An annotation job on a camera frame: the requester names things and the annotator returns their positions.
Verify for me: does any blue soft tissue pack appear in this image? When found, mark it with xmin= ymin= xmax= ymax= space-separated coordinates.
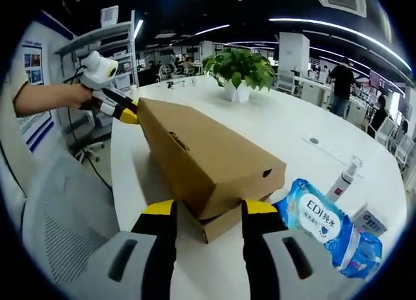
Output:
xmin=334 ymin=230 xmax=385 ymax=281

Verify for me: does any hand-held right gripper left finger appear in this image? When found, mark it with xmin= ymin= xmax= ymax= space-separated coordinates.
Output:
xmin=77 ymin=198 xmax=179 ymax=300

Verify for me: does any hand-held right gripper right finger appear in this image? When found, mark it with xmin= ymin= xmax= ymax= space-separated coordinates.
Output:
xmin=240 ymin=198 xmax=345 ymax=300

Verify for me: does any brown cardboard shoe box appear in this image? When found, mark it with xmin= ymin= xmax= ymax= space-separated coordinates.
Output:
xmin=136 ymin=97 xmax=287 ymax=245

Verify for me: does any green plant in white pot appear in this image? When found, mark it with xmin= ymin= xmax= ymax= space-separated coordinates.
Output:
xmin=201 ymin=48 xmax=276 ymax=102

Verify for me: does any white pump bottle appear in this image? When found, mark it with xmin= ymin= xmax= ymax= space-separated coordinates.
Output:
xmin=326 ymin=155 xmax=363 ymax=203

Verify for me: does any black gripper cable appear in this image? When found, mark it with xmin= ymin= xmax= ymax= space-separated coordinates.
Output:
xmin=63 ymin=65 xmax=113 ymax=189

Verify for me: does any ceiling air vent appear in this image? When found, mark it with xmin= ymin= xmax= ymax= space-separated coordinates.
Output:
xmin=310 ymin=0 xmax=368 ymax=18

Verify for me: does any grey metal shelf rack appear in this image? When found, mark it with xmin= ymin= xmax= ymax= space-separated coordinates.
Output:
xmin=55 ymin=8 xmax=140 ymax=89

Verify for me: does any grey mesh office chair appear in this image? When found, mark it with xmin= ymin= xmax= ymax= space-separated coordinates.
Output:
xmin=22 ymin=150 xmax=124 ymax=300

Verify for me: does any blue wet wipes pack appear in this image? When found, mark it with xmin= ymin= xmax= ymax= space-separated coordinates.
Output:
xmin=271 ymin=178 xmax=356 ymax=268

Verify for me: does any white medicine box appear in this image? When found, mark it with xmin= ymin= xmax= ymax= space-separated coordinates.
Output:
xmin=352 ymin=204 xmax=389 ymax=238

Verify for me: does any person's left hand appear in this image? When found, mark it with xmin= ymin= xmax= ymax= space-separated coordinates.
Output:
xmin=69 ymin=84 xmax=99 ymax=111

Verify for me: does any white office chair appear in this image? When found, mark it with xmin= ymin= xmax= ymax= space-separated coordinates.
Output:
xmin=376 ymin=117 xmax=397 ymax=148
xmin=278 ymin=68 xmax=296 ymax=92

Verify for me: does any blue white poster board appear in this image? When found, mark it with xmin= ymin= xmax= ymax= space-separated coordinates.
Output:
xmin=19 ymin=20 xmax=75 ymax=151

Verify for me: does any person's beige shirt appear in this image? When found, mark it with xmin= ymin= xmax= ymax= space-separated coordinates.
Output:
xmin=0 ymin=62 xmax=75 ymax=223

